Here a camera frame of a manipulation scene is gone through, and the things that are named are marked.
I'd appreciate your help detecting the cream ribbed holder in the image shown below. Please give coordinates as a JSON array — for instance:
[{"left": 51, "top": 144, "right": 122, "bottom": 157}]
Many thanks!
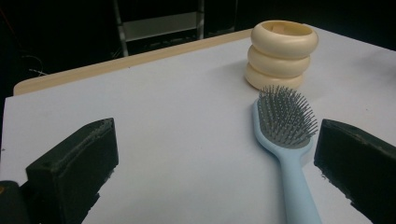
[{"left": 244, "top": 20, "right": 319, "bottom": 91}]

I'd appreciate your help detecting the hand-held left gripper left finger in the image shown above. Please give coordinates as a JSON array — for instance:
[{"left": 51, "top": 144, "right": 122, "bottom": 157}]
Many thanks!
[{"left": 25, "top": 117, "right": 120, "bottom": 224}]

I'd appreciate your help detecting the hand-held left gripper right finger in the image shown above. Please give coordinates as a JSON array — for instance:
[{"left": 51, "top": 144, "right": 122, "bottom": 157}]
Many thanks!
[{"left": 313, "top": 119, "right": 396, "bottom": 224}]

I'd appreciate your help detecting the metal stand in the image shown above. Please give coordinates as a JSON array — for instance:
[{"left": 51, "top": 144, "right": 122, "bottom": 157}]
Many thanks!
[{"left": 112, "top": 0, "right": 206, "bottom": 58}]

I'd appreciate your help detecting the light blue hairbrush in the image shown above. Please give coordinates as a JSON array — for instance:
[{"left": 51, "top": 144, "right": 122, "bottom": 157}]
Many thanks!
[{"left": 251, "top": 85, "right": 323, "bottom": 224}]

